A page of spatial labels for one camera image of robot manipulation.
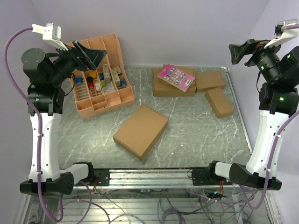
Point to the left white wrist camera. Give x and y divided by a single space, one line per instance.
51 34

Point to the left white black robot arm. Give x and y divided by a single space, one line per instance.
46 72

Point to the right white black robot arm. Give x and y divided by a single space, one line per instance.
279 100

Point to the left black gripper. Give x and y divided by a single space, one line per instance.
93 57

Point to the folded cardboard box middle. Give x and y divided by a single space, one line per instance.
209 80

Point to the folded cardboard box under book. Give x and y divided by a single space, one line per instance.
164 89

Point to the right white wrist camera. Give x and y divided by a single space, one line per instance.
284 31

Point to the peach plastic file organizer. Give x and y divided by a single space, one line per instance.
95 91

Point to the large cardboard box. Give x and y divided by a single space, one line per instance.
141 131

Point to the small folded cardboard box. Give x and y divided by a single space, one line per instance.
219 103

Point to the green white small carton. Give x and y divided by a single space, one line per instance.
116 77

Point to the aluminium mounting rail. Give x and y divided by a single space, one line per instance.
165 178

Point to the pink paperback book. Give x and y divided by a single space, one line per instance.
180 77

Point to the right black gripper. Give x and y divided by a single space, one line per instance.
238 51

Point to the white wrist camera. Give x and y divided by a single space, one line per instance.
51 34
284 31

